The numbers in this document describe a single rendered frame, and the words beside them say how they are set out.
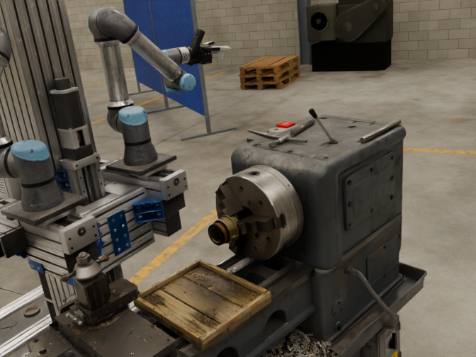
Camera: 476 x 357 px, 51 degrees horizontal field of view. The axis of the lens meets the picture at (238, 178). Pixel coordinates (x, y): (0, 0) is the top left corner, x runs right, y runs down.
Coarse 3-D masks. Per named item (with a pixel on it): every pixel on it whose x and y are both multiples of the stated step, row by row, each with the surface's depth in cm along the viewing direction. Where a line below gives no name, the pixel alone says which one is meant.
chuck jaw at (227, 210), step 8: (224, 184) 174; (216, 192) 172; (224, 192) 170; (232, 192) 171; (224, 200) 168; (232, 200) 170; (224, 208) 168; (232, 208) 168; (240, 208) 170; (232, 216) 171
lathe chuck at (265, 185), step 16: (240, 176) 166; (256, 176) 165; (272, 176) 167; (240, 192) 169; (256, 192) 163; (272, 192) 162; (256, 208) 165; (272, 208) 160; (288, 208) 163; (288, 224) 163; (256, 240) 171; (272, 240) 165; (288, 240) 167; (256, 256) 174
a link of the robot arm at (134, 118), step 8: (120, 112) 209; (128, 112) 208; (136, 112) 208; (144, 112) 210; (120, 120) 208; (128, 120) 206; (136, 120) 207; (144, 120) 210; (120, 128) 212; (128, 128) 208; (136, 128) 208; (144, 128) 210; (128, 136) 209; (136, 136) 209; (144, 136) 211
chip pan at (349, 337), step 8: (408, 280) 220; (416, 280) 219; (400, 288) 215; (408, 288) 214; (392, 296) 210; (376, 312) 201; (368, 320) 197; (360, 328) 194; (352, 336) 189; (336, 344) 186; (344, 344) 186; (336, 352) 182
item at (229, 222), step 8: (224, 216) 165; (216, 224) 161; (224, 224) 161; (232, 224) 162; (208, 232) 164; (216, 232) 166; (224, 232) 160; (232, 232) 162; (216, 240) 164; (224, 240) 160; (232, 240) 166
